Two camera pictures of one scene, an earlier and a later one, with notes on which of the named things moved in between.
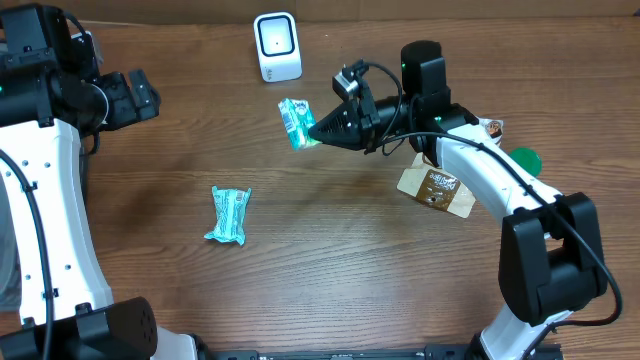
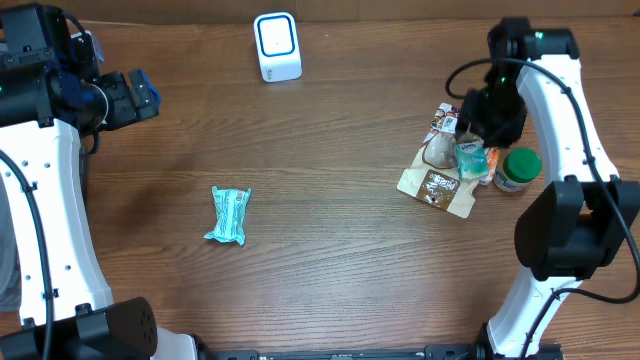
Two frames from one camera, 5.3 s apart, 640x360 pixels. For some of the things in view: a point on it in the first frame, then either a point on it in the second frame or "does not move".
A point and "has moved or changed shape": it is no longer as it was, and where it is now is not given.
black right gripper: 359,133 → 471,119
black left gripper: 128,102 does not move
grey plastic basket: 11,294 does not move
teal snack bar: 231,211 does not move
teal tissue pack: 298,118 has moved or changed shape
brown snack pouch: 429,183 does not move
